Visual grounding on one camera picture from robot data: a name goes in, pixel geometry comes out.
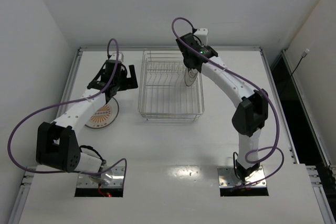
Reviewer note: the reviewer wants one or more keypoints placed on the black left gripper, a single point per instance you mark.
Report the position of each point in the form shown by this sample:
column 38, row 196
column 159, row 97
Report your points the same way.
column 125, row 81

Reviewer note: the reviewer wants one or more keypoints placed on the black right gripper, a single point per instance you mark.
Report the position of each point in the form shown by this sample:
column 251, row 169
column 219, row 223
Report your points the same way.
column 191, row 65

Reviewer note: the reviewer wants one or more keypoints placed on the dark green rimmed plate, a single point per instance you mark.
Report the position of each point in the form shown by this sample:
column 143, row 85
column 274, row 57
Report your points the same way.
column 187, row 77

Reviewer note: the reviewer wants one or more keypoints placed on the orange sunburst plate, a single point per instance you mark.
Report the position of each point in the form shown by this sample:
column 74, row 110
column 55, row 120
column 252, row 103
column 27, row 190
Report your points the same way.
column 104, row 116

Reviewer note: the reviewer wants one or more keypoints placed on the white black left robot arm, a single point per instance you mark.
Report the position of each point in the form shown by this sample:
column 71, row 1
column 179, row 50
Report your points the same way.
column 57, row 144

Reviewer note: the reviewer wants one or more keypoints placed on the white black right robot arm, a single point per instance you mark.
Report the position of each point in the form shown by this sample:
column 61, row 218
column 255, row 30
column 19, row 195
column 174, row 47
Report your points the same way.
column 251, row 105

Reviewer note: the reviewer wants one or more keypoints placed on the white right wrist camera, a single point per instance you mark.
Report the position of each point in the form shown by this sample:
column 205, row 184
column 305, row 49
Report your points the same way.
column 202, row 34

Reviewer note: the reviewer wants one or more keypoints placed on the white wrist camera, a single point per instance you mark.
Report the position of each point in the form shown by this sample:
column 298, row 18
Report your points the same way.
column 202, row 34
column 118, row 56

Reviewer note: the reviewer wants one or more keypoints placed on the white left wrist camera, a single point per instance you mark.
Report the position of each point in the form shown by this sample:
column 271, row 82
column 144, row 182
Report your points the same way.
column 118, row 56

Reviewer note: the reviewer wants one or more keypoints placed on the steel wire dish rack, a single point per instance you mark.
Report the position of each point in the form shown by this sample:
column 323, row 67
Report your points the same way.
column 163, row 93

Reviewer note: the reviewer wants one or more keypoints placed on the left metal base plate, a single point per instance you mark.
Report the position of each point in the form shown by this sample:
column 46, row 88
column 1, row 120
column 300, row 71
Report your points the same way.
column 113, row 179

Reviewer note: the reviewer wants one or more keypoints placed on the metal base plate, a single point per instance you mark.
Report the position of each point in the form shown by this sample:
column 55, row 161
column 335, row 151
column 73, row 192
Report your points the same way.
column 228, row 179
column 113, row 179

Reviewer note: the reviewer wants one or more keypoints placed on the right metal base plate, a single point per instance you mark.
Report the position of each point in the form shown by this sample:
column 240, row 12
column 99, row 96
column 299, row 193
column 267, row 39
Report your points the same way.
column 228, row 179

